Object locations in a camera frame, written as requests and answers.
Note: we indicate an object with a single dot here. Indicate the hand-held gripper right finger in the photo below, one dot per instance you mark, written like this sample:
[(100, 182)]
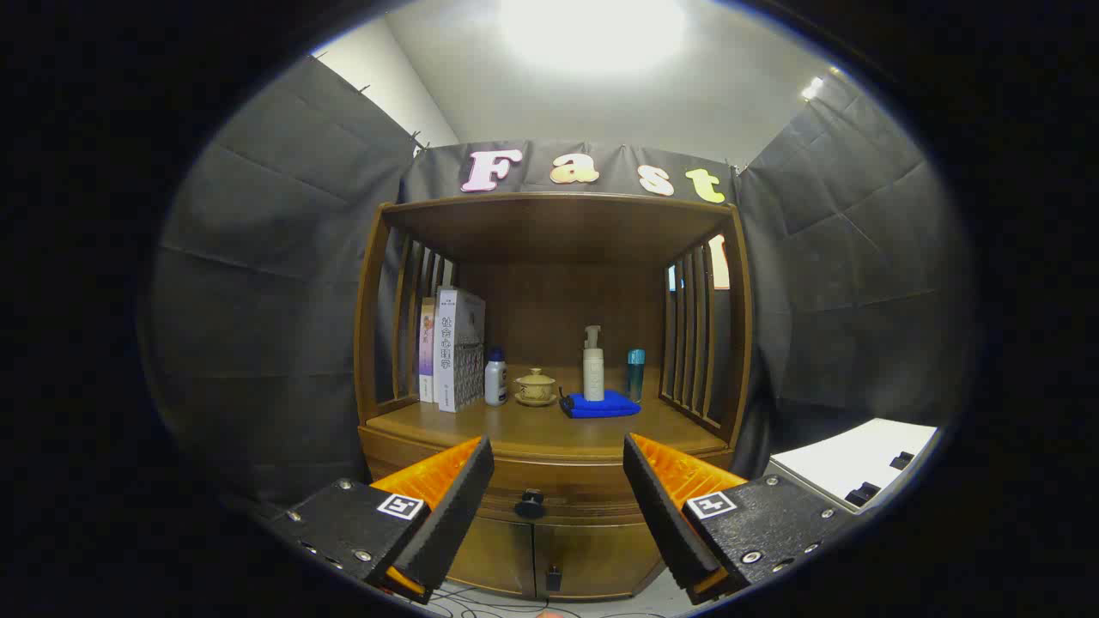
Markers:
[(661, 515)]

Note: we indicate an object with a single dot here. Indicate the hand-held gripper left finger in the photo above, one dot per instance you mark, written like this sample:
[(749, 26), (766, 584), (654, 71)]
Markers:
[(455, 515)]

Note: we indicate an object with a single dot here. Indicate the wooden drawer with black knob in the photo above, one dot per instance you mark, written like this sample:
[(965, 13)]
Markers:
[(558, 476)]

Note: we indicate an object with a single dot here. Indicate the wooden cabinet door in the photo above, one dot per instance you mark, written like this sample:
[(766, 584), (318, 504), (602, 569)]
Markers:
[(494, 558), (592, 558)]

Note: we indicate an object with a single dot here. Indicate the wooden countertop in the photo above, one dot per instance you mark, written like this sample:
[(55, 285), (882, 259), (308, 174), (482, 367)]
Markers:
[(532, 429)]

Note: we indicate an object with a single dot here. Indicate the white metal cabinet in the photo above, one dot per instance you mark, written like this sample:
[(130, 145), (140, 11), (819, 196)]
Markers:
[(850, 459)]

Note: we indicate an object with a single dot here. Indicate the wooden cabinet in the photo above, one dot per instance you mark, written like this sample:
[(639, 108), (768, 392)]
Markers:
[(558, 227)]

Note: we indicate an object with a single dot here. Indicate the folded blue cloth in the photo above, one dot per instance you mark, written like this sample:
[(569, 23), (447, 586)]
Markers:
[(601, 407)]

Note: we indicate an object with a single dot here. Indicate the white bottle with blue cap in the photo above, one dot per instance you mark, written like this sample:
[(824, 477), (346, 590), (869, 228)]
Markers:
[(495, 382)]

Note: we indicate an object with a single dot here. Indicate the yellow saucer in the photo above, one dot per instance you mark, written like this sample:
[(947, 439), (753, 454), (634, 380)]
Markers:
[(536, 402)]

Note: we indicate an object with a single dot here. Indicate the clear blue bottle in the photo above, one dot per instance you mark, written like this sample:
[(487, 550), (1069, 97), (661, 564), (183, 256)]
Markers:
[(635, 373)]

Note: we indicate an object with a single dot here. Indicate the yellow lidded teacup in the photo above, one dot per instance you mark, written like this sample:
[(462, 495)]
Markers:
[(536, 384)]

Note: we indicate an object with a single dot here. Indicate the white pump bottle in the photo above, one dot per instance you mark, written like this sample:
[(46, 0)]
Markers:
[(593, 373)]

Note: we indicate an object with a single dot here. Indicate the pink purple book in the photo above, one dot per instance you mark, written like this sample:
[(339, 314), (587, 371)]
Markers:
[(427, 352)]

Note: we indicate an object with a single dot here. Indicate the thick white book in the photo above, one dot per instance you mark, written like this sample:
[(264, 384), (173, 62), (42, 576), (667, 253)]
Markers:
[(459, 343)]

